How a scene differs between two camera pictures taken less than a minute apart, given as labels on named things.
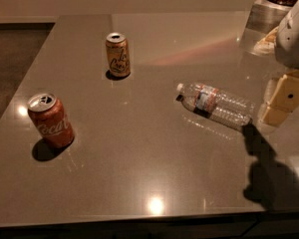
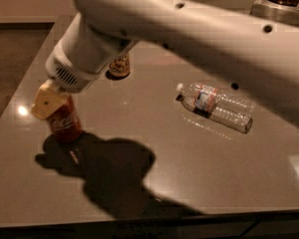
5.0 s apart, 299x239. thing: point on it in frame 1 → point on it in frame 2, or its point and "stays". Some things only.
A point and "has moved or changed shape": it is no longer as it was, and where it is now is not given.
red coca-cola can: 51,119 has moved or changed shape
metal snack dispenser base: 264,16 stays
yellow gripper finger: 290,93 → 47,102
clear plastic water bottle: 215,104 stays
